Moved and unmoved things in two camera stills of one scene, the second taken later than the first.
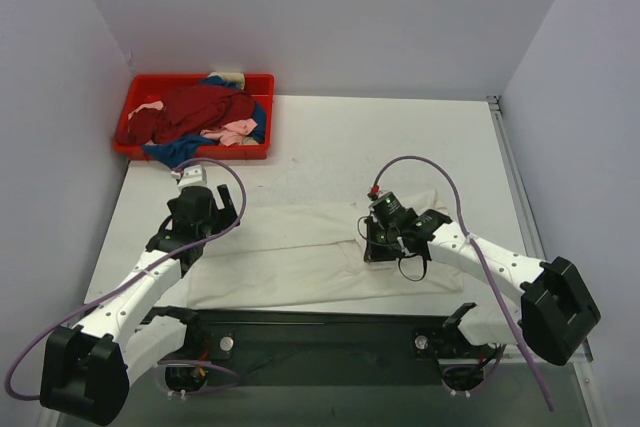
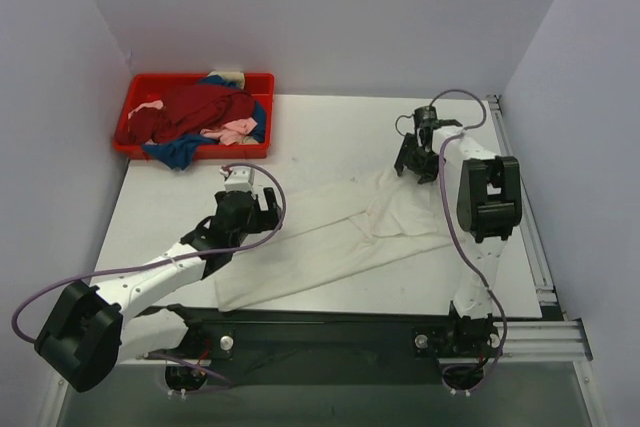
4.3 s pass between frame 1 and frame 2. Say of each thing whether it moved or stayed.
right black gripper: moved
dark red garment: stayed
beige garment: stayed
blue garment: stayed
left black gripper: moved
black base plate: stayed
